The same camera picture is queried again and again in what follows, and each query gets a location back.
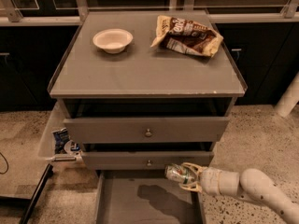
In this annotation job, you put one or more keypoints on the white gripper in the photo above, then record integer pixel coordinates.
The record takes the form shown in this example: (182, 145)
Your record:
(209, 180)

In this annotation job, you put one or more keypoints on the green white 7up can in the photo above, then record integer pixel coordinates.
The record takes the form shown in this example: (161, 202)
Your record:
(180, 174)

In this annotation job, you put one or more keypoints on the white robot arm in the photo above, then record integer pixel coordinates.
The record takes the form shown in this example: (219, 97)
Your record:
(256, 160)

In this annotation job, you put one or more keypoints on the round top drawer knob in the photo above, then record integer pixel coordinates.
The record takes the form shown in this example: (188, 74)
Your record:
(148, 133)

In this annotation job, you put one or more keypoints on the grey top drawer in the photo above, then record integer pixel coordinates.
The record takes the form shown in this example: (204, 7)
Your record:
(132, 130)

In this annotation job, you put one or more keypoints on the grey drawer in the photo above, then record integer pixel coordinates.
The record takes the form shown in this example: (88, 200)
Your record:
(132, 130)
(138, 160)
(145, 197)

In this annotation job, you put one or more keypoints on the grey bottom drawer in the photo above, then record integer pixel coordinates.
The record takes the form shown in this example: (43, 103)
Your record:
(145, 197)

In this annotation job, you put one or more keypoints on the grey drawer cabinet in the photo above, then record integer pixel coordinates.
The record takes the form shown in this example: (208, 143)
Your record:
(142, 81)

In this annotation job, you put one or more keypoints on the grey middle drawer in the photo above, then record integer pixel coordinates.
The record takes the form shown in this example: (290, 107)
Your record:
(138, 160)

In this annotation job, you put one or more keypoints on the clear plastic bin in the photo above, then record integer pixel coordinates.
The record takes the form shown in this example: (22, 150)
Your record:
(72, 157)

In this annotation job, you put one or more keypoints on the brown chip bag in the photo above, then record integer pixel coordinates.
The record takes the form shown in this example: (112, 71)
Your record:
(186, 37)

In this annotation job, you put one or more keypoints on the white paper bowl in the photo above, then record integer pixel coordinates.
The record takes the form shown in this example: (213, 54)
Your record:
(113, 41)

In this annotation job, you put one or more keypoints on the black floor rail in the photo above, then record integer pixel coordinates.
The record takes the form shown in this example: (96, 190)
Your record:
(48, 172)

